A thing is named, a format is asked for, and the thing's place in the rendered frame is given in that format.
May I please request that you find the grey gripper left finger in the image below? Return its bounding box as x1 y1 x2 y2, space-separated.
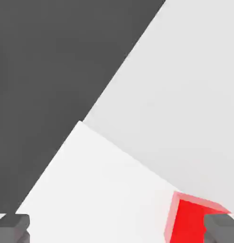
0 213 30 243

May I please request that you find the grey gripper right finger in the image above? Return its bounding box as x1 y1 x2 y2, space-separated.
203 213 234 243

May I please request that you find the small red cube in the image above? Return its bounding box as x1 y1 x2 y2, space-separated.
163 191 232 243

